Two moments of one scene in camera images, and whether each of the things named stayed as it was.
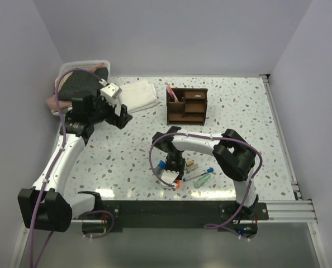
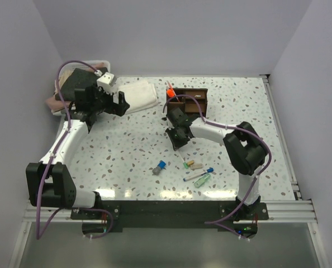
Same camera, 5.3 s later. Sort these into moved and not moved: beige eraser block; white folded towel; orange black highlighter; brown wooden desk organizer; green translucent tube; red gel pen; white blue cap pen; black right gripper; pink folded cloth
Moved: beige eraser block; black right gripper; orange black highlighter
Not moved: white folded towel; white blue cap pen; brown wooden desk organizer; red gel pen; pink folded cloth; green translucent tube
